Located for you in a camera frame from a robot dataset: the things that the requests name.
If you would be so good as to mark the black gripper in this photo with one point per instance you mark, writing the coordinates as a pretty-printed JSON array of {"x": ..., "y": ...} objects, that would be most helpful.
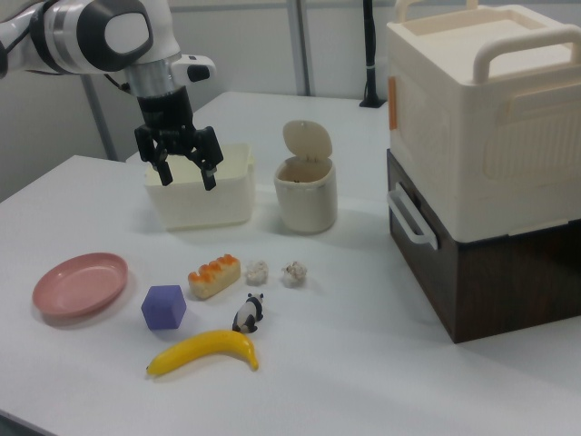
[{"x": 164, "y": 111}]

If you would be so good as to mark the white paper ball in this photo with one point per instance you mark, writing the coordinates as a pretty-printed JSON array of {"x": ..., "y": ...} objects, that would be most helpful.
[
  {"x": 294, "y": 274},
  {"x": 257, "y": 272}
]

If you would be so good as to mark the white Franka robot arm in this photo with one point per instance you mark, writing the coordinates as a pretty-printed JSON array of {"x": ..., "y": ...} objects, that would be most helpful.
[{"x": 91, "y": 36}]

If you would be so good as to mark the cream trash can with lid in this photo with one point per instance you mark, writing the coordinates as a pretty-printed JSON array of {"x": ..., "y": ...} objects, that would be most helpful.
[{"x": 306, "y": 204}]

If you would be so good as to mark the white square plastic bin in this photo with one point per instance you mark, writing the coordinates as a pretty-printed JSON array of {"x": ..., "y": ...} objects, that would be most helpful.
[{"x": 204, "y": 204}]

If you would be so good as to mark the toy bread with orange topping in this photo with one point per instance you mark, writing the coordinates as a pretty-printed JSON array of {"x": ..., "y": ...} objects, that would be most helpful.
[{"x": 215, "y": 279}]

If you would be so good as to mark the purple cube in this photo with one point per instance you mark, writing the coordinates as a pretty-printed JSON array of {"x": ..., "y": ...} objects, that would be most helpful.
[{"x": 163, "y": 309}]

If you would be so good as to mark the pink plastic plate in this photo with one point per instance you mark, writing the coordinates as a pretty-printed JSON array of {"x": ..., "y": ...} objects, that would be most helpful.
[{"x": 79, "y": 286}]

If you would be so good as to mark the toy panda figure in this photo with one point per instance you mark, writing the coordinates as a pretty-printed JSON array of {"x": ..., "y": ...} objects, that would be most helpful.
[{"x": 247, "y": 315}]

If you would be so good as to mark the yellow toy banana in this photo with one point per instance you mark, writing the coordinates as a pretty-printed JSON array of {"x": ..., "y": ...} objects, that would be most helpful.
[{"x": 204, "y": 352}]

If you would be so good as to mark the cream plastic storage box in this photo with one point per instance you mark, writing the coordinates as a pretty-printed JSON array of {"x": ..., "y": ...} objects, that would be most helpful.
[{"x": 476, "y": 136}]

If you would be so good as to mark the dark brown wooden box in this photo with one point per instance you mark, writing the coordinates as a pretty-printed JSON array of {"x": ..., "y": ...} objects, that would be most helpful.
[{"x": 499, "y": 290}]

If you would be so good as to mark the grey metal partition post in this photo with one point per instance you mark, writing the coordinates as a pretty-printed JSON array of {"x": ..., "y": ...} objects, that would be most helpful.
[{"x": 304, "y": 45}]

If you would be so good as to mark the black camera stand pole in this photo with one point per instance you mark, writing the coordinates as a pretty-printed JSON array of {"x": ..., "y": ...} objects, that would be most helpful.
[{"x": 371, "y": 54}]

